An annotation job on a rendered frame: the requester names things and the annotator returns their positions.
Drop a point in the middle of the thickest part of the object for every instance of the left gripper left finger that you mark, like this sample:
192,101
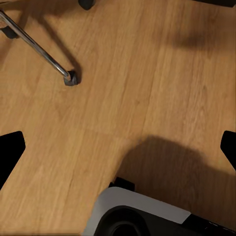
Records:
12,146

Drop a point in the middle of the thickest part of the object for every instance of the swivel chair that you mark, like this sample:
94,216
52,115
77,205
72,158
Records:
11,30

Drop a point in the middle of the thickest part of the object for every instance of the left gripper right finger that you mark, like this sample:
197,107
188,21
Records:
228,146

